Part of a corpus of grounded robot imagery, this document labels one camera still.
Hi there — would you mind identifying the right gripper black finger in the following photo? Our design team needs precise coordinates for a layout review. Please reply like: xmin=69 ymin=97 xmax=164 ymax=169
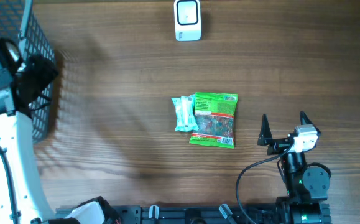
xmin=300 ymin=111 xmax=321 ymax=136
xmin=257 ymin=114 xmax=273 ymax=146

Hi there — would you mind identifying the green snack bag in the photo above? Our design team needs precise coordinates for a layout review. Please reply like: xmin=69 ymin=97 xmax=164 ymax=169
xmin=189 ymin=92 xmax=238 ymax=149

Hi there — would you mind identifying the teal tissue pack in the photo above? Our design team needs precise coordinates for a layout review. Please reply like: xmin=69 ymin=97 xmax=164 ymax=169
xmin=172 ymin=95 xmax=199 ymax=132

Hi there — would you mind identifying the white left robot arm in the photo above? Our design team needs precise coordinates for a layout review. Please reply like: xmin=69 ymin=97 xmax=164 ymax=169
xmin=0 ymin=38 xmax=121 ymax=223

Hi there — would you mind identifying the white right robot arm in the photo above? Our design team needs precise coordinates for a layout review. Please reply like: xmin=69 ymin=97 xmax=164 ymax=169
xmin=257 ymin=111 xmax=331 ymax=223

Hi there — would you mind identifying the white barcode scanner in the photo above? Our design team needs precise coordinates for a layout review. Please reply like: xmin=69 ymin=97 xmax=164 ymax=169
xmin=173 ymin=0 xmax=201 ymax=42

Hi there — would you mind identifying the dark grey mesh basket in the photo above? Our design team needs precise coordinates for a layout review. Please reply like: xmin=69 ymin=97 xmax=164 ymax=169
xmin=0 ymin=1 xmax=58 ymax=143

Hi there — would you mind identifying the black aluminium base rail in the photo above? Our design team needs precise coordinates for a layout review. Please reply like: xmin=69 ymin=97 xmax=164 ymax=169
xmin=55 ymin=203 xmax=332 ymax=224

